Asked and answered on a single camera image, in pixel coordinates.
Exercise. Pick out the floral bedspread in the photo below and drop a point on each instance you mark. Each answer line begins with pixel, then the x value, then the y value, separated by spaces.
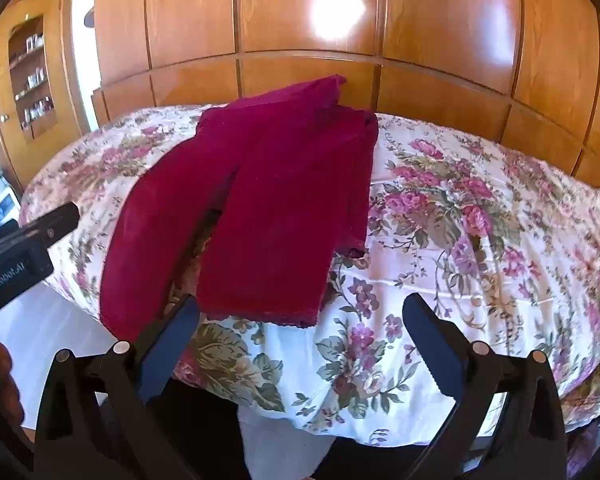
pixel 480 240

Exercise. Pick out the small bottles on cabinet shelves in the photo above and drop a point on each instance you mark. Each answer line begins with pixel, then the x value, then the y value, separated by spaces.
pixel 35 80

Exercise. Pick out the dark red pants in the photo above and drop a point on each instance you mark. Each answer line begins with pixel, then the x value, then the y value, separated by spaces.
pixel 275 200

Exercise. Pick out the person's left hand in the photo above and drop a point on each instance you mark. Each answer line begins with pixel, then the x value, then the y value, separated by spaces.
pixel 4 375

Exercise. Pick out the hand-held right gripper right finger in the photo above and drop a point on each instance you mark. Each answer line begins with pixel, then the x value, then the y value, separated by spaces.
pixel 432 345

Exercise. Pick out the wooden wardrobe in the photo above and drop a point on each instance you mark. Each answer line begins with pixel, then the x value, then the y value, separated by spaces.
pixel 360 35

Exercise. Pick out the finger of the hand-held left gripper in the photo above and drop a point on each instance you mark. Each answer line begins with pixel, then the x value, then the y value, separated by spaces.
pixel 55 222

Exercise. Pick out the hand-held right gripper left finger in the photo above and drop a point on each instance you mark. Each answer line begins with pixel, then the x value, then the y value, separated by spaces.
pixel 169 347

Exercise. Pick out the wooden cabinet with glass door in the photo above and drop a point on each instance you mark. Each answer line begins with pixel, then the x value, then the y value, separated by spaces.
pixel 55 120

